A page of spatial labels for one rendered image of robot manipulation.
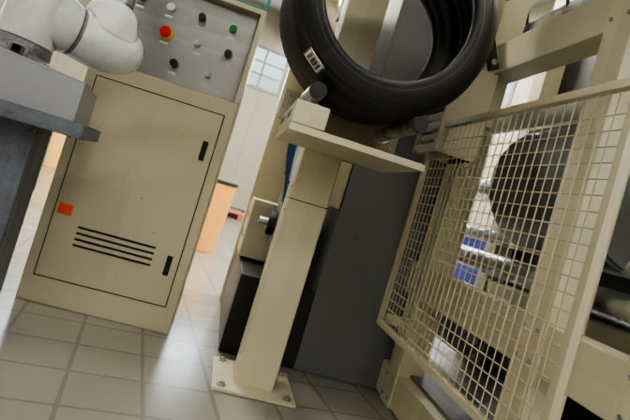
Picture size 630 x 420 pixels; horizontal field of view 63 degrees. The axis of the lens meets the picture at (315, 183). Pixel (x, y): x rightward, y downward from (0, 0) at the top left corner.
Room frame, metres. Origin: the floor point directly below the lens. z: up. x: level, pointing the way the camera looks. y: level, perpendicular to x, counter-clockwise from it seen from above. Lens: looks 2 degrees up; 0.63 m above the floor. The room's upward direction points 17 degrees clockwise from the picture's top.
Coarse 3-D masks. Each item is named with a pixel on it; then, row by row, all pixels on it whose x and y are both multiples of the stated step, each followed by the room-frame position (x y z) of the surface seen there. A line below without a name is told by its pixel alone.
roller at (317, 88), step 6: (312, 84) 1.27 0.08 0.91; (318, 84) 1.27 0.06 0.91; (324, 84) 1.27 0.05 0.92; (306, 90) 1.34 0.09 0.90; (312, 90) 1.27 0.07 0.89; (318, 90) 1.27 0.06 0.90; (324, 90) 1.27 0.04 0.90; (306, 96) 1.33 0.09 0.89; (312, 96) 1.27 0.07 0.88; (318, 96) 1.27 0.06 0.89; (324, 96) 1.27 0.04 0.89; (312, 102) 1.34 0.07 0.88
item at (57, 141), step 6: (54, 132) 7.42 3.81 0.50; (54, 138) 7.43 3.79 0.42; (60, 138) 7.46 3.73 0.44; (54, 144) 7.44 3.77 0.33; (60, 144) 7.48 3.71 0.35; (48, 150) 7.43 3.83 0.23; (54, 150) 7.45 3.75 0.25; (60, 150) 7.49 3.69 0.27; (48, 156) 7.44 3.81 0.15; (54, 156) 7.47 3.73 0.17; (48, 162) 7.45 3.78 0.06; (54, 162) 7.49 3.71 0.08; (54, 168) 7.51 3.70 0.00
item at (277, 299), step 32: (352, 0) 1.64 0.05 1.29; (384, 0) 1.66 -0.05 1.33; (352, 32) 1.65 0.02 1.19; (320, 160) 1.65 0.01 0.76; (288, 192) 1.71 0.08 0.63; (320, 192) 1.66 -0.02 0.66; (288, 224) 1.65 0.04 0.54; (320, 224) 1.66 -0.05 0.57; (288, 256) 1.65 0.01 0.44; (288, 288) 1.65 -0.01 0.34; (256, 320) 1.64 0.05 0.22; (288, 320) 1.66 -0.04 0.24; (256, 352) 1.65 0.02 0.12; (256, 384) 1.65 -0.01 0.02
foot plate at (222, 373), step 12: (216, 360) 1.79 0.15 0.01; (228, 360) 1.82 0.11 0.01; (216, 372) 1.68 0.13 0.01; (228, 372) 1.71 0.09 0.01; (216, 384) 1.58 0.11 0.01; (228, 384) 1.61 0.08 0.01; (240, 384) 1.64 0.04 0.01; (276, 384) 1.73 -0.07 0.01; (288, 384) 1.76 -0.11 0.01; (240, 396) 1.58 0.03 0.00; (252, 396) 1.58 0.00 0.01; (264, 396) 1.61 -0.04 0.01; (276, 396) 1.64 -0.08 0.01; (288, 396) 1.63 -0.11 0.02
